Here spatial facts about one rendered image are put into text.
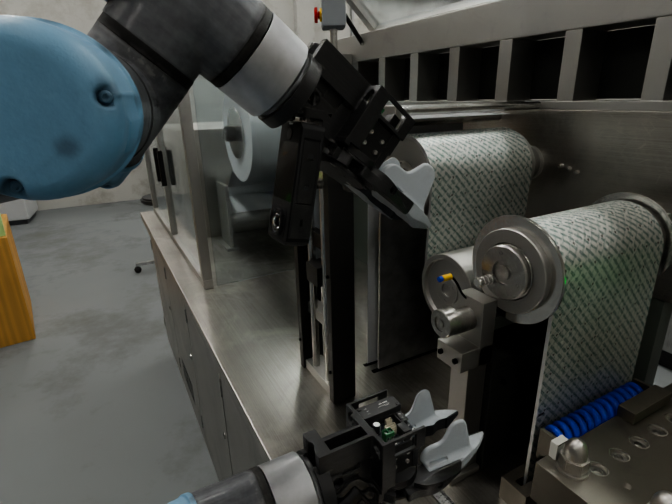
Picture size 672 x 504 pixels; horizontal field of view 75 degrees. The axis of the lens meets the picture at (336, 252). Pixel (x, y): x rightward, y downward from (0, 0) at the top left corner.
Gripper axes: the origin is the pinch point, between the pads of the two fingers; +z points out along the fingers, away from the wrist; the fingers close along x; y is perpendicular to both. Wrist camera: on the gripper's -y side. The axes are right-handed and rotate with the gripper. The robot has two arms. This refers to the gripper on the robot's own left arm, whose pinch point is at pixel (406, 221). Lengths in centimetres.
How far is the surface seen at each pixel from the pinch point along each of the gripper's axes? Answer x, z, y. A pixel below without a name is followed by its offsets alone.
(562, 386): -7.9, 33.1, -5.3
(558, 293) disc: -8.5, 19.0, 3.4
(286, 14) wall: 709, 131, 294
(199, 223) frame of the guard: 94, 10, -20
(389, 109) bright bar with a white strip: 23.1, 3.3, 17.5
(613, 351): -7.9, 40.5, 3.5
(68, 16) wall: 716, -98, 78
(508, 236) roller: -1.1, 14.7, 6.9
